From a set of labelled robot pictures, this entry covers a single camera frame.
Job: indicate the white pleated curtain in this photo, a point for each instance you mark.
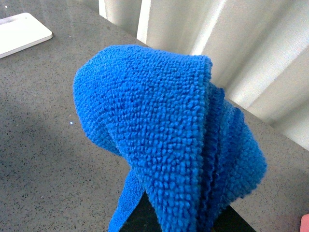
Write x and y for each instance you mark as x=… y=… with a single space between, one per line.
x=259 y=49

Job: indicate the white towel rack stand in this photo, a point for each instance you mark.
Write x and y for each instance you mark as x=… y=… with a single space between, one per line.
x=21 y=31

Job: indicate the blue microfiber cloth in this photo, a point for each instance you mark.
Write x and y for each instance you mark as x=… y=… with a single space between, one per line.
x=188 y=148

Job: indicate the pink box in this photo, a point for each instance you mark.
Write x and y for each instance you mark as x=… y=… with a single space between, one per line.
x=304 y=225

